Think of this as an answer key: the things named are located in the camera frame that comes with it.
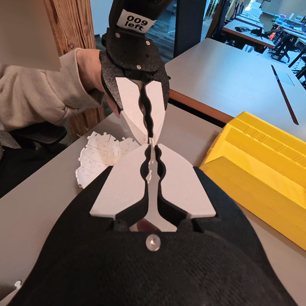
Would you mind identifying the partly built puzzle ball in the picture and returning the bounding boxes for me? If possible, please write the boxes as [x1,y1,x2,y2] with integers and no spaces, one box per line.
[75,131,149,189]

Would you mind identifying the dark office chair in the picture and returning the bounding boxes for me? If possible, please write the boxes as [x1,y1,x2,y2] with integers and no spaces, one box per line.
[173,0,207,58]

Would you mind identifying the person's black trousers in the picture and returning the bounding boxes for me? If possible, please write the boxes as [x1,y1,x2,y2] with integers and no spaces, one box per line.
[0,143,79,199]

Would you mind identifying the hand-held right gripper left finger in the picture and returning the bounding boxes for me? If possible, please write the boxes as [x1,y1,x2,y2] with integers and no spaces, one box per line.
[90,144,153,227]

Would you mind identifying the black chair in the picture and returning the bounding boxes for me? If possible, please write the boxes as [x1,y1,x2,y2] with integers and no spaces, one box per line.
[0,123,68,153]

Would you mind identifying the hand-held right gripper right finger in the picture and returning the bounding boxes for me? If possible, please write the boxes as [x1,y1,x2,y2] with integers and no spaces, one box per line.
[155,144,217,227]

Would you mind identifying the grey background work table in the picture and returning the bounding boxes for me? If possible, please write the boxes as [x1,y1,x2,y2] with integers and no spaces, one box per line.
[222,19,276,49]
[273,20,306,64]

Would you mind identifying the wood-edged grey table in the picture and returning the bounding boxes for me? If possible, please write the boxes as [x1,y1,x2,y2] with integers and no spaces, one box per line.
[165,38,306,141]

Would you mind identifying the person's right hand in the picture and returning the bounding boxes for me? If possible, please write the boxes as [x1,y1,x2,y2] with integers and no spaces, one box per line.
[137,218,161,232]

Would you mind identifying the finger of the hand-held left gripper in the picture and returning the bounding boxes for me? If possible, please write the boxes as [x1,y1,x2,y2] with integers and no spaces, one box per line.
[116,77,149,145]
[143,81,166,142]

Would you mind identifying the wooden pillar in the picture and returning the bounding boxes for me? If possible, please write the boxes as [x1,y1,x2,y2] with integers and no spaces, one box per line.
[43,0,106,139]

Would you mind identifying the curved jigsaw puzzle piece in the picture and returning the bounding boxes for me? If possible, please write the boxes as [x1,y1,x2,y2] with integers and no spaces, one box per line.
[0,280,23,306]
[146,137,156,184]

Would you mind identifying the yellow plastic bin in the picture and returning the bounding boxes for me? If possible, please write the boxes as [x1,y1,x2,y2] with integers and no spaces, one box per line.
[200,111,306,251]

